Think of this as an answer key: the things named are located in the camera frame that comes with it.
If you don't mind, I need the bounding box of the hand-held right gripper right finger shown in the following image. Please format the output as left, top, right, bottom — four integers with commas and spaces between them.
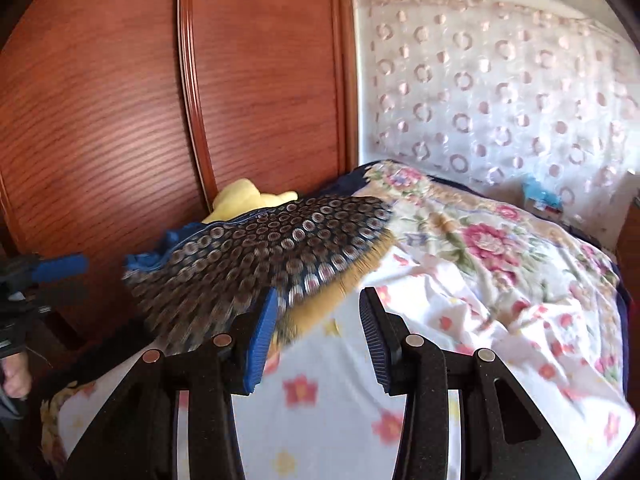
358, 286, 583, 480

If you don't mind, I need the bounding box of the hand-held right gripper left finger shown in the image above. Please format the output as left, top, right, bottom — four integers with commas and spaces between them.
62, 286, 280, 480

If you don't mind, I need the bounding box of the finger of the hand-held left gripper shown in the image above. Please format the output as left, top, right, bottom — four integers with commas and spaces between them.
10, 254, 90, 286

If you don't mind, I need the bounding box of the navy circle patterned shirt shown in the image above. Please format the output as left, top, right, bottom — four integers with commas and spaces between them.
122, 195, 396, 356

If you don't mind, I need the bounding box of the person's left hand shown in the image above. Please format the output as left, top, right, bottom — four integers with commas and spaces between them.
0, 352, 32, 401

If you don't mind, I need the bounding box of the golden patterned cloth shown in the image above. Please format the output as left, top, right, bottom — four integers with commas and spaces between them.
277, 240, 396, 346

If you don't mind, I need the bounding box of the floral blanket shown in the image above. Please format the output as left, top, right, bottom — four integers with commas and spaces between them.
40, 160, 638, 480

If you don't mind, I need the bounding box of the yellow plush toy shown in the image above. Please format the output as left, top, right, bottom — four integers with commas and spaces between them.
202, 177, 300, 224

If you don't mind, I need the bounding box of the blue tissue box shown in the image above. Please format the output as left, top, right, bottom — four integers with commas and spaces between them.
521, 176, 568, 221

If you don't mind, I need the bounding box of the wooden cabinet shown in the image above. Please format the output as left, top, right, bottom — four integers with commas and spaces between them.
612, 170, 640, 311

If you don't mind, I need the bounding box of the circle patterned wall curtain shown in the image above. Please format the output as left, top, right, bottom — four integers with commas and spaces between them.
352, 0, 640, 251

